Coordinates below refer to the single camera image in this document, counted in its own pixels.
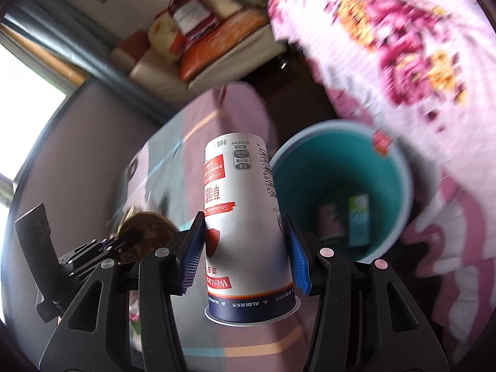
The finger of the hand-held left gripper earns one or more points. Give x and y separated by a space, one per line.
120 242

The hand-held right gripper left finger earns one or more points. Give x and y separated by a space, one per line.
193 254

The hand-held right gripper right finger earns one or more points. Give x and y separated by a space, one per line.
296 255

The brown round object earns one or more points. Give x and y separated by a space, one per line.
149 228

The white paper drink cup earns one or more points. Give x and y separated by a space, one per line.
240 201

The teal plastic bin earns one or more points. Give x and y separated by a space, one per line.
310 162

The pink carton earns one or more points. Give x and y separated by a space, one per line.
331 221

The green carton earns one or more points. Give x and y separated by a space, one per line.
358 217

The red label tag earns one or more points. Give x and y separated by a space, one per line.
381 144

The window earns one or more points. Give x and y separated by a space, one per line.
23 97

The striped pink cloth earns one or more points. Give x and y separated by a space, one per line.
240 104

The cream leather sofa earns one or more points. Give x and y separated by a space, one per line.
240 56

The grey curtain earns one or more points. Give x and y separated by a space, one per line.
77 42

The yellow printed pillow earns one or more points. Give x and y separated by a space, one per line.
164 38

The orange seat cushion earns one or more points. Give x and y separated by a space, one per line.
221 38

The floral pink blanket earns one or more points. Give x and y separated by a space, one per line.
387 46

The red gift bag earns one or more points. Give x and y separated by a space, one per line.
190 15

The beige pillow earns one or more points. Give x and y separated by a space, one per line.
223 4

